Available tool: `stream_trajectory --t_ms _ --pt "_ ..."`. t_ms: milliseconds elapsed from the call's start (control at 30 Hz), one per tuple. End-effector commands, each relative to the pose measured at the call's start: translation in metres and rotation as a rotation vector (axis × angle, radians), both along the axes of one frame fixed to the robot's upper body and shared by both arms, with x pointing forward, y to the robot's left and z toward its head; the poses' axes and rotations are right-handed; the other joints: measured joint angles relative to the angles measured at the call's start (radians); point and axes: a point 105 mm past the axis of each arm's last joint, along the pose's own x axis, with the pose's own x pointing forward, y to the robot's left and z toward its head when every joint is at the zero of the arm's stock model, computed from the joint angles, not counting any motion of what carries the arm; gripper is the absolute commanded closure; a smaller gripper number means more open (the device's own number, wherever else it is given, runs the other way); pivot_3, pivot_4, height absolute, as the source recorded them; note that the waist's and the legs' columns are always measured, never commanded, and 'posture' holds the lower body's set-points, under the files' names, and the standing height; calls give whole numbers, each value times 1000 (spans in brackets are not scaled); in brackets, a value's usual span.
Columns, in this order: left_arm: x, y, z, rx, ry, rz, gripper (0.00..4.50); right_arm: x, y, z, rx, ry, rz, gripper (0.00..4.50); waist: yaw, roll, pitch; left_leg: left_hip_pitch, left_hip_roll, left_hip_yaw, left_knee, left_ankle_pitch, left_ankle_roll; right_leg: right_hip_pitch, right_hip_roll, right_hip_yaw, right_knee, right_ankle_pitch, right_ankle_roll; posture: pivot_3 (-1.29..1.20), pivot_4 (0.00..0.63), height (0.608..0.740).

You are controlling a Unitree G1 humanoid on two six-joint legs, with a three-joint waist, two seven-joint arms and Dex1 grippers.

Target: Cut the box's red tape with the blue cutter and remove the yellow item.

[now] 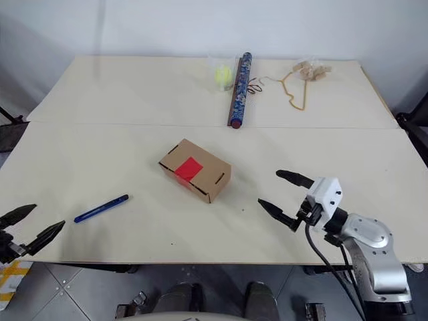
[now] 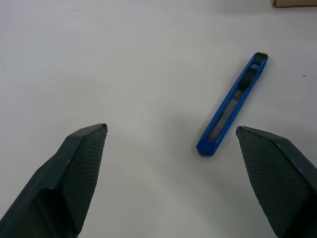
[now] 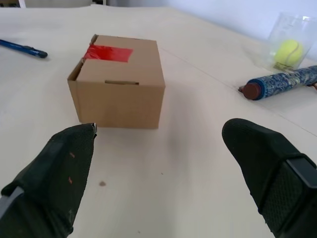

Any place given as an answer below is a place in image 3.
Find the brown cardboard box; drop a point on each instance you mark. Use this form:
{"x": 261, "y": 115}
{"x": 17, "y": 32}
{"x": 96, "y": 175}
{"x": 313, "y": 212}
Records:
{"x": 119, "y": 104}

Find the blue pen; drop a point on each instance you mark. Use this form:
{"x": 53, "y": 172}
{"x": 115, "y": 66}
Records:
{"x": 22, "y": 47}

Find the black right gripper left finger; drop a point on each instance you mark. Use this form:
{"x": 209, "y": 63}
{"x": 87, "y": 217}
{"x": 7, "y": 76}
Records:
{"x": 49, "y": 178}

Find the blue patterned rolled scroll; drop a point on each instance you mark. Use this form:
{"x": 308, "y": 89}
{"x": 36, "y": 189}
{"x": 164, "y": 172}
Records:
{"x": 282, "y": 80}

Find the yellow tennis ball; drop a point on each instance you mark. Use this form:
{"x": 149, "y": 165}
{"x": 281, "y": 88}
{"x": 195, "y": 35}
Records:
{"x": 289, "y": 53}

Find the red tape strip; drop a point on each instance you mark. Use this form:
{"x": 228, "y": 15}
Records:
{"x": 111, "y": 53}

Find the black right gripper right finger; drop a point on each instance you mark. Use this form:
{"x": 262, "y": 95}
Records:
{"x": 277, "y": 178}

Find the clear plastic container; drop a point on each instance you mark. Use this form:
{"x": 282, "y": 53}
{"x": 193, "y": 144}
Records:
{"x": 280, "y": 29}

